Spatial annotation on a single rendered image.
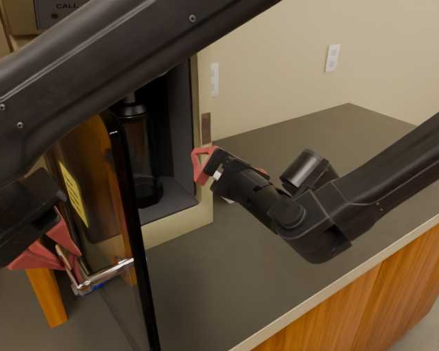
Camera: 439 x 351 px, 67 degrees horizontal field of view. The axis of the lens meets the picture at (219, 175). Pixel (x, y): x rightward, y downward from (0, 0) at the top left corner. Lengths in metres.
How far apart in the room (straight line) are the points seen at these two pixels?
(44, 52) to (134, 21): 0.05
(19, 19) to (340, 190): 0.44
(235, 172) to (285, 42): 0.93
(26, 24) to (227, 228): 0.58
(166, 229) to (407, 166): 0.53
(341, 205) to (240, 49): 0.93
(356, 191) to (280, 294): 0.35
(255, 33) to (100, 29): 1.12
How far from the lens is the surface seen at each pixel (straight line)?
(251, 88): 1.32
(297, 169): 0.49
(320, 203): 0.42
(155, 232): 0.77
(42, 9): 0.50
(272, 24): 1.33
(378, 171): 0.43
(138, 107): 0.69
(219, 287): 0.70
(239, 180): 0.52
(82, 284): 0.39
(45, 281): 0.63
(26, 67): 0.20
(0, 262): 0.37
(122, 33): 0.18
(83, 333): 0.69
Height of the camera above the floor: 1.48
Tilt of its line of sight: 32 degrees down
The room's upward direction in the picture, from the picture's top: straight up
